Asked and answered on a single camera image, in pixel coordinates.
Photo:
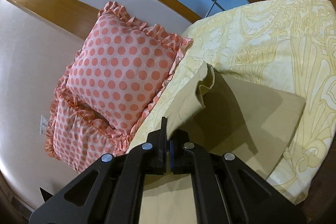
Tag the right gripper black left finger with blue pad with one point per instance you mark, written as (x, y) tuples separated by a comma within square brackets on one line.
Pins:
[(110, 189)]

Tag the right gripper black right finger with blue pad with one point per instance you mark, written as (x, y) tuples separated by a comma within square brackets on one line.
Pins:
[(225, 189)]

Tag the left pink polka-dot pillow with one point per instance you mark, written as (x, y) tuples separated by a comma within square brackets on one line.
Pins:
[(76, 136)]

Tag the pink polka-dot pillow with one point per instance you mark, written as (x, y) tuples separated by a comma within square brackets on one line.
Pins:
[(123, 68), (76, 136)]

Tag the right pink polka-dot pillow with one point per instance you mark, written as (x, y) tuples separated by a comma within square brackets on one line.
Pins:
[(123, 68)]

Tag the yellow floral bed sheet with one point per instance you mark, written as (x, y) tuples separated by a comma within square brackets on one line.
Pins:
[(288, 45)]

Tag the white wall switch panel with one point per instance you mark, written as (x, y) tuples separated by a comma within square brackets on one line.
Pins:
[(43, 125)]

